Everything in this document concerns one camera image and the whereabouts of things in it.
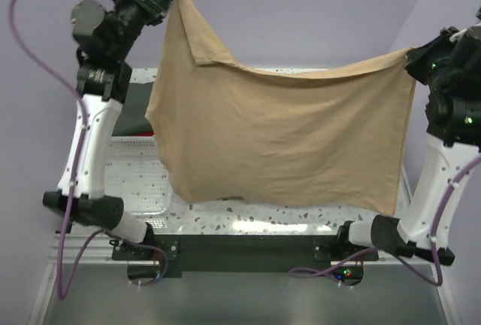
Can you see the white plastic basket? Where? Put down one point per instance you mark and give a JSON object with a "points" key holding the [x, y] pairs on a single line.
{"points": [[124, 167]]}

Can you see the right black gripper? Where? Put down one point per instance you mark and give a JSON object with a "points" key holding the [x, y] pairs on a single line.
{"points": [[415, 65]]}

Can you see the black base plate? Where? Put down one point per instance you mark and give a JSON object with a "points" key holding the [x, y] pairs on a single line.
{"points": [[173, 255]]}

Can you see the folded red t-shirt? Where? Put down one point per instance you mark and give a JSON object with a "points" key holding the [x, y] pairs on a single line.
{"points": [[142, 134]]}

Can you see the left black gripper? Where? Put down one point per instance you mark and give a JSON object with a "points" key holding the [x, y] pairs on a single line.
{"points": [[154, 0]]}

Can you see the folded grey t-shirt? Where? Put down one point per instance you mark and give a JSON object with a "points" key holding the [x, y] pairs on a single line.
{"points": [[132, 120]]}

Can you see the beige t-shirt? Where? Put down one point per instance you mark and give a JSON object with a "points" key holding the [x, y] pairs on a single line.
{"points": [[229, 131]]}

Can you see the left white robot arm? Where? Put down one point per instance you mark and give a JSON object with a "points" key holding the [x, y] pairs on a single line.
{"points": [[104, 40]]}

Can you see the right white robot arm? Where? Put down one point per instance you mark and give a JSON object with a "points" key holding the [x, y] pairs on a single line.
{"points": [[453, 139]]}

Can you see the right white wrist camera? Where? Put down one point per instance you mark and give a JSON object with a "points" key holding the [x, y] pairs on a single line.
{"points": [[457, 35]]}

